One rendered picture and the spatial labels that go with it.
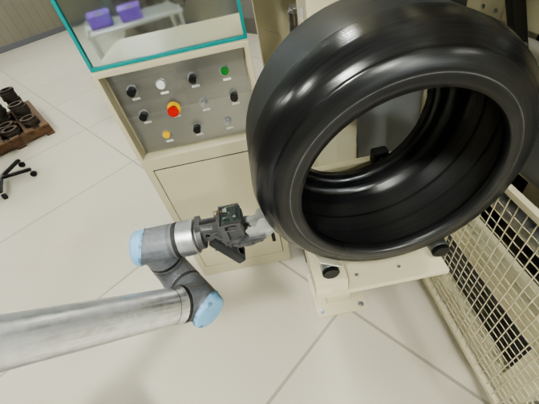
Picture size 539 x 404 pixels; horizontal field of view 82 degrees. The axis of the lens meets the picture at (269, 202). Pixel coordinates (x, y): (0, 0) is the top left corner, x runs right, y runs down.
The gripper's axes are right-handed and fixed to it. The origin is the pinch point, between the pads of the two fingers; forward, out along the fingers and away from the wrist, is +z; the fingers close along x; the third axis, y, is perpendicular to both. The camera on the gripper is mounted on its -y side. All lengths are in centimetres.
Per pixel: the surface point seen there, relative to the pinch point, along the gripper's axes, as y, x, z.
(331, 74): 39.4, -8.9, 12.3
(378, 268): -19.9, -6.0, 25.3
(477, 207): 5.9, -11.8, 42.0
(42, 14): -55, 895, -475
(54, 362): -100, 24, -135
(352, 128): 6.2, 26.2, 27.5
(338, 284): -15.7, -10.8, 12.2
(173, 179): -22, 59, -42
